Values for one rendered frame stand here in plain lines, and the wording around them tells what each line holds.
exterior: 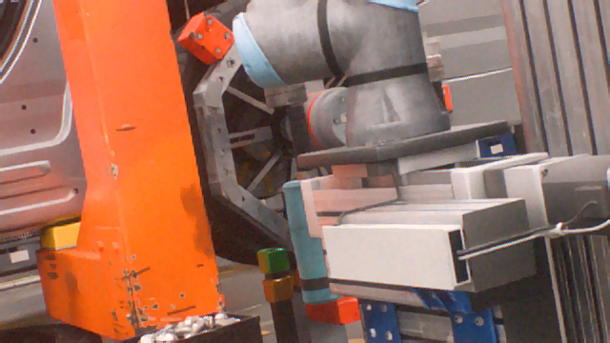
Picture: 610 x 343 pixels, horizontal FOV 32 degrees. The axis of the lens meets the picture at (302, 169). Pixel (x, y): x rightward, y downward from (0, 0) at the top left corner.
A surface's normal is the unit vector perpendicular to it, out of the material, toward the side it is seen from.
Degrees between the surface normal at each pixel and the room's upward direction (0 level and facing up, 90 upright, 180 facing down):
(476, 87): 90
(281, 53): 105
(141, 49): 90
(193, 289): 90
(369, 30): 90
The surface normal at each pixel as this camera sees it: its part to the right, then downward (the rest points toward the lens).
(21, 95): 0.47, -0.04
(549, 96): -0.86, 0.18
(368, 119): -0.62, -0.15
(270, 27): -0.32, -0.25
